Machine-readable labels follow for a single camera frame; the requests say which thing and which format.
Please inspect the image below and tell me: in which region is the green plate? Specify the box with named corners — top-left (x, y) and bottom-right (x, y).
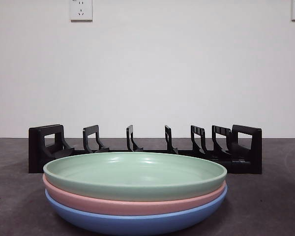
top-left (43, 151), bottom-right (227, 203)

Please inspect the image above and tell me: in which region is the pink plate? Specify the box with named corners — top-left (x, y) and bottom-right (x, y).
top-left (42, 173), bottom-right (228, 216)

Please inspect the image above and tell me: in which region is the blue plate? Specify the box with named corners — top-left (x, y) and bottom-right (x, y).
top-left (44, 184), bottom-right (229, 236)

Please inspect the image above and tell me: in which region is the black plate rack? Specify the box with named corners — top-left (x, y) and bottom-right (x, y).
top-left (28, 124), bottom-right (263, 175)

